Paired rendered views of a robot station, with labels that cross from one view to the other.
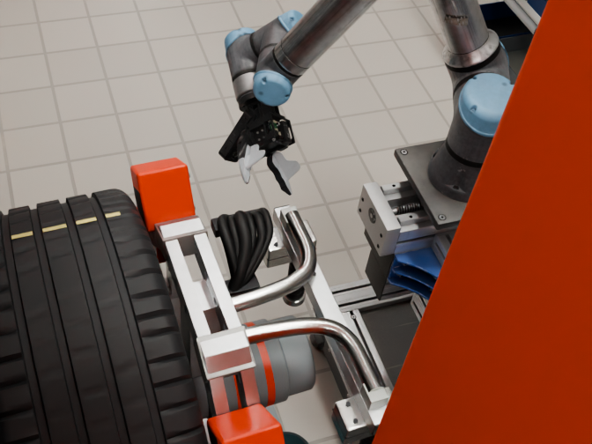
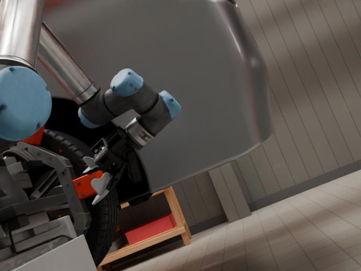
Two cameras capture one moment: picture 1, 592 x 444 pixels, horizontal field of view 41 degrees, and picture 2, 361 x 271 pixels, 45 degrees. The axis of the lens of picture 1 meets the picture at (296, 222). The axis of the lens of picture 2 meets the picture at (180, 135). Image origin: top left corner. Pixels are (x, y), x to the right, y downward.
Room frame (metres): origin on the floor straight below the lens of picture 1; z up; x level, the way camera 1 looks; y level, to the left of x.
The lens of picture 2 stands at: (1.97, -0.85, 0.75)
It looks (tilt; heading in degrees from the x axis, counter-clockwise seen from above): 5 degrees up; 121
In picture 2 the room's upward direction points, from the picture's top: 22 degrees counter-clockwise
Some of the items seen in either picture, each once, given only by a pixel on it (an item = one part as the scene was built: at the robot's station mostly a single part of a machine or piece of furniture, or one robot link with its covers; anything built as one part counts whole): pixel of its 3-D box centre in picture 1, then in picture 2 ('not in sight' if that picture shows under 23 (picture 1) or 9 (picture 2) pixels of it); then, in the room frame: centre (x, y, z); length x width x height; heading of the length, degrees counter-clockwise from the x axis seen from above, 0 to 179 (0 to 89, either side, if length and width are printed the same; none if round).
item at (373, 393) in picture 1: (305, 353); not in sight; (0.58, -0.04, 1.03); 0.19 x 0.18 x 0.11; 117
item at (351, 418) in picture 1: (366, 414); not in sight; (0.56, -0.15, 0.93); 0.09 x 0.05 x 0.05; 117
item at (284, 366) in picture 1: (242, 368); not in sight; (0.65, 0.05, 0.85); 0.21 x 0.14 x 0.14; 117
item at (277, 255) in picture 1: (287, 243); (16, 182); (0.86, 0.01, 0.93); 0.09 x 0.05 x 0.05; 117
